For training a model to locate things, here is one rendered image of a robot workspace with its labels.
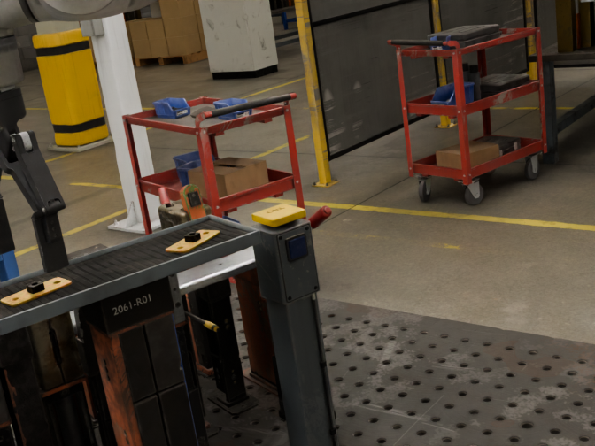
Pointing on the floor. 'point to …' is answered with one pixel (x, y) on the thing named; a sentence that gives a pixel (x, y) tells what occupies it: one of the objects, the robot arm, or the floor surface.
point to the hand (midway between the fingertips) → (27, 251)
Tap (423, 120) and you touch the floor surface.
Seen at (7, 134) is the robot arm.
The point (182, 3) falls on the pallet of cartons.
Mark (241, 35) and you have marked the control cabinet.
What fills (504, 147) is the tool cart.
